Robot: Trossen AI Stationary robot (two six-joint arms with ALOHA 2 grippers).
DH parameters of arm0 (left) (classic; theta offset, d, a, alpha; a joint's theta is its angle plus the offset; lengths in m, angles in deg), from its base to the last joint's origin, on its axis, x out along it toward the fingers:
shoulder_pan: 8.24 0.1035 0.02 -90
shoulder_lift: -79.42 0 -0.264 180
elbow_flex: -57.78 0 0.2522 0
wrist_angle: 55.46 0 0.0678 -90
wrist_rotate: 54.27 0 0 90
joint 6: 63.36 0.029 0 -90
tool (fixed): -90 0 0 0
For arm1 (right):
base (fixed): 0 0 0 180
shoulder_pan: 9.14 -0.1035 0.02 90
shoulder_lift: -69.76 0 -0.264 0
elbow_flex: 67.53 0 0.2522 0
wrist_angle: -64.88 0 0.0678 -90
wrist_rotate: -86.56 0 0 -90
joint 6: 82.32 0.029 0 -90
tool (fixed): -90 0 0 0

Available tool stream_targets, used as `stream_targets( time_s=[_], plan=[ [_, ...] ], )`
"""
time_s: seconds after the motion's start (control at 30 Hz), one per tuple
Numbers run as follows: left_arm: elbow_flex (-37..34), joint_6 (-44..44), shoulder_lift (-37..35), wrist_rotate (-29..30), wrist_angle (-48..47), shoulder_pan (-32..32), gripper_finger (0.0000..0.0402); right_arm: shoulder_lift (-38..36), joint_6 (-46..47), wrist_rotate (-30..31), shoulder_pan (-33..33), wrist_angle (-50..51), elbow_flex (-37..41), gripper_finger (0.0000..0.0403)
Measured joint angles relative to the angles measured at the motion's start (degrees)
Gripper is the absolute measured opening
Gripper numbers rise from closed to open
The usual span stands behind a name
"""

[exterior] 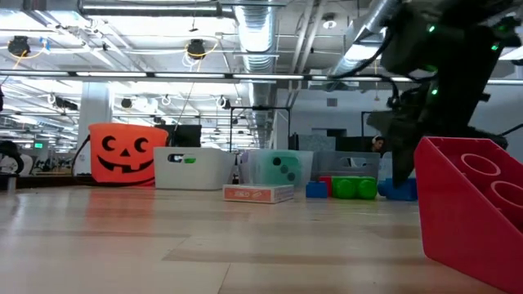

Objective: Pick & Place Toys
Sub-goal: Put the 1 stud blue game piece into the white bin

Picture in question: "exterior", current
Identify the black monitor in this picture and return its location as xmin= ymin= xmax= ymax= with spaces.
xmin=157 ymin=124 xmax=203 ymax=149

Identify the silver ventilation duct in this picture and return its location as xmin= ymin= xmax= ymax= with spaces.
xmin=235 ymin=0 xmax=281 ymax=74
xmin=326 ymin=0 xmax=404 ymax=77

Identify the yellow hanging pendant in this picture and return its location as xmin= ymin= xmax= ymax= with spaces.
xmin=373 ymin=60 xmax=381 ymax=102

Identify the white building column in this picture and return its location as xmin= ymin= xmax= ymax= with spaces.
xmin=76 ymin=81 xmax=114 ymax=175

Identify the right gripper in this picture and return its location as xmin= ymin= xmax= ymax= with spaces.
xmin=365 ymin=80 xmax=472 ymax=186

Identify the playing card box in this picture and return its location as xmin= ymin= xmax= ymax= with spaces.
xmin=222 ymin=183 xmax=295 ymax=204

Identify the long ceiling light strip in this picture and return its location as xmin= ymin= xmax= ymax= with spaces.
xmin=0 ymin=69 xmax=523 ymax=85

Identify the teal foam die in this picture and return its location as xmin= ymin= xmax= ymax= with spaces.
xmin=261 ymin=154 xmax=306 ymax=185

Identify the clear plastic bin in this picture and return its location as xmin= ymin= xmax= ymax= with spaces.
xmin=378 ymin=150 xmax=396 ymax=180
xmin=239 ymin=149 xmax=315 ymax=189

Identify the orange pumpkin bucket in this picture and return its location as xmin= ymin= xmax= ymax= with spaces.
xmin=71 ymin=122 xmax=170 ymax=188

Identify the black ceiling lamp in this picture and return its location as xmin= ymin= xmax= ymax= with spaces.
xmin=186 ymin=38 xmax=208 ymax=61
xmin=7 ymin=35 xmax=32 ymax=57

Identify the person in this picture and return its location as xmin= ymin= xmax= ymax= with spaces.
xmin=369 ymin=134 xmax=387 ymax=154

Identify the white plastic bin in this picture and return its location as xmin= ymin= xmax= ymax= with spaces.
xmin=153 ymin=146 xmax=237 ymax=191

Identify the smoked grey plastic bin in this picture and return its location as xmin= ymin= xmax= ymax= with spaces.
xmin=312 ymin=150 xmax=381 ymax=180

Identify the large red toy brick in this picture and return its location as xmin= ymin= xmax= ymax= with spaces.
xmin=318 ymin=175 xmax=333 ymax=197

